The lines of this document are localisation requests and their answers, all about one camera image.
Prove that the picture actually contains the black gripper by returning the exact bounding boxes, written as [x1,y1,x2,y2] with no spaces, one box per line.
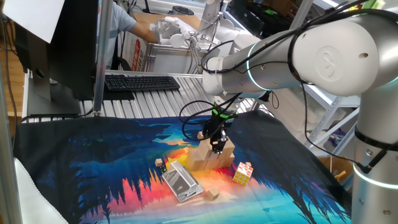
[201,114,234,155]

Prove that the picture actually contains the person forearm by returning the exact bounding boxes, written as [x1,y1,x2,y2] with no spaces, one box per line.
[129,21,159,44]

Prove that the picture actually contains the Rubik's cube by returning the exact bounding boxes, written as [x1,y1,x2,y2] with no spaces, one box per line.
[232,161,254,187]

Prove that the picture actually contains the silver metal mesh holder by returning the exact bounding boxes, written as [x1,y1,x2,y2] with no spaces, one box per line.
[161,160,204,203]

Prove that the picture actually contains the white foam pieces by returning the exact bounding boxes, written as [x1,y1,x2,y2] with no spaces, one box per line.
[264,88,321,144]

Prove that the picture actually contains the black keyboard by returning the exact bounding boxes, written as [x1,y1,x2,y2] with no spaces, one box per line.
[104,74,182,93]

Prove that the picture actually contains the white metal shelf rack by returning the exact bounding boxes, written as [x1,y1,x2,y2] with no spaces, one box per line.
[248,0,398,156]

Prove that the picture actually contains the colourful forest print cloth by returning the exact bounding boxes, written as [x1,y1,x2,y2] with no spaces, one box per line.
[12,109,352,224]

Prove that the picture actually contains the cardboard box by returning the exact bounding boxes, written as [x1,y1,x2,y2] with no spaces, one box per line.
[317,155,354,184]

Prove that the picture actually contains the black round disc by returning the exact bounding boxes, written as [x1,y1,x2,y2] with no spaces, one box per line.
[172,5,195,16]

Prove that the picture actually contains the person in blue shirt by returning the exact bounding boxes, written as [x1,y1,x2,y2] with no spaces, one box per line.
[98,1,137,68]

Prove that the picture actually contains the black computer monitor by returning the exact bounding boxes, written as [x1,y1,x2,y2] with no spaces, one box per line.
[14,0,100,116]

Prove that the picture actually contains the green yellow bottles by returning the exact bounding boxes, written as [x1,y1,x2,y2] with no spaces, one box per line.
[348,0,386,12]

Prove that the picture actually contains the white paper sheet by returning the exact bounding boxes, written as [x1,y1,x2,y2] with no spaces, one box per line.
[2,0,66,44]

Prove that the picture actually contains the green wrist adapter ring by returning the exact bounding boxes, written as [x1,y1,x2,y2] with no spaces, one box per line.
[211,107,239,119]

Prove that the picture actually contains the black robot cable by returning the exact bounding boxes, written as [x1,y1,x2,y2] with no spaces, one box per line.
[178,0,398,174]

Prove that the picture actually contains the aluminium vertical post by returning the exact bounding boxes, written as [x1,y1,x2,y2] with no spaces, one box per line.
[92,0,114,118]

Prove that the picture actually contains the black monitor cable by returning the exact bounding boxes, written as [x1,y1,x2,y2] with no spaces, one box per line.
[20,107,95,124]

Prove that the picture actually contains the grey frame post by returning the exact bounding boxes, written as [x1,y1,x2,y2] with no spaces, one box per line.
[0,62,23,224]

